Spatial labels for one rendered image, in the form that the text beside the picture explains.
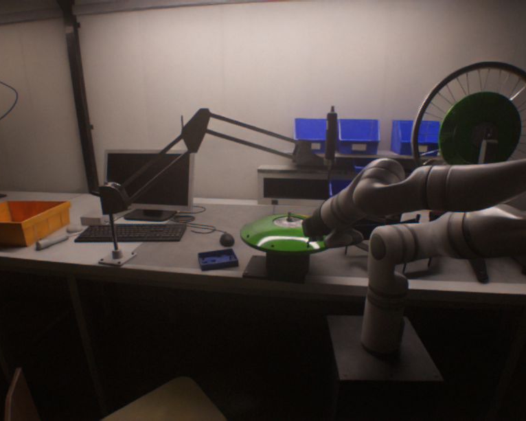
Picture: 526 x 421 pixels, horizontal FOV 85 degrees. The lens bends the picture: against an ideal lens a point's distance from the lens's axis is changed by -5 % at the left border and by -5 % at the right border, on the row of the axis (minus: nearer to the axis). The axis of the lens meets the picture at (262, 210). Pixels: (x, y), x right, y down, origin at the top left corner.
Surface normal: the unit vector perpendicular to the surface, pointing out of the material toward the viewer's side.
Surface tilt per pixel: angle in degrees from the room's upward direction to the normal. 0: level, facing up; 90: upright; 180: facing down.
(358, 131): 90
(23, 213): 86
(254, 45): 90
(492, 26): 90
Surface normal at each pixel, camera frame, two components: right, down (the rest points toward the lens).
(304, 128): -0.14, 0.30
